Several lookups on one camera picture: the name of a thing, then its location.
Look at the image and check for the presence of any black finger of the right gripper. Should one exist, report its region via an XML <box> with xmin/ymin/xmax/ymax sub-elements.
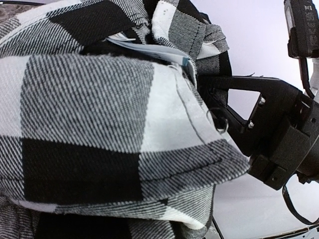
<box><xmin>198</xmin><ymin>75</ymin><xmax>287</xmax><ymax>117</ymax></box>

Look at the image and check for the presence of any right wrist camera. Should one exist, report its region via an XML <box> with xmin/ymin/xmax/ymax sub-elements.
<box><xmin>284</xmin><ymin>0</ymin><xmax>319</xmax><ymax>59</ymax></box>

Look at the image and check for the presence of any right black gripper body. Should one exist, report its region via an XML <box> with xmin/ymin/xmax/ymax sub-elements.
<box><xmin>249</xmin><ymin>95</ymin><xmax>319</xmax><ymax>190</ymax></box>

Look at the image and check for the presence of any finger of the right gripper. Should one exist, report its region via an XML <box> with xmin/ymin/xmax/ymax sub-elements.
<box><xmin>199</xmin><ymin>87</ymin><xmax>259</xmax><ymax>149</ymax></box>

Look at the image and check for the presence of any black white plaid shirt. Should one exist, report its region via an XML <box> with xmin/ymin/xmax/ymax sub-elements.
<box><xmin>0</xmin><ymin>0</ymin><xmax>249</xmax><ymax>239</ymax></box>

